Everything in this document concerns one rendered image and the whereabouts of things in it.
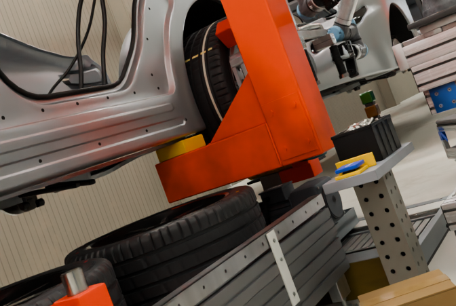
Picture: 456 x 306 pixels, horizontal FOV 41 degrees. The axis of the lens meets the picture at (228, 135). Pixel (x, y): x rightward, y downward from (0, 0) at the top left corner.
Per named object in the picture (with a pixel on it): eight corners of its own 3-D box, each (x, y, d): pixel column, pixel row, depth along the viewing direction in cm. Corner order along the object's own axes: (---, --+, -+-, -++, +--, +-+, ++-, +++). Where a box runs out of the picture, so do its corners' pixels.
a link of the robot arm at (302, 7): (291, 3, 227) (300, 24, 227) (302, -8, 217) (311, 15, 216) (309, -3, 229) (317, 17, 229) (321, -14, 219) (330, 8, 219)
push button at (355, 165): (345, 172, 182) (342, 165, 182) (366, 165, 178) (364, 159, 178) (336, 178, 176) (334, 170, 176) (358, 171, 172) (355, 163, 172)
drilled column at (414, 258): (406, 295, 195) (360, 173, 196) (436, 290, 190) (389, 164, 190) (398, 308, 187) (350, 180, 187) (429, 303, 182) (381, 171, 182)
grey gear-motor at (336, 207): (273, 270, 259) (245, 193, 259) (364, 250, 237) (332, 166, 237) (254, 287, 243) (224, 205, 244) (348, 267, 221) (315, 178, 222)
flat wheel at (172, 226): (136, 281, 242) (115, 226, 242) (290, 231, 225) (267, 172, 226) (49, 351, 178) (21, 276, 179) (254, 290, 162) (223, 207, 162)
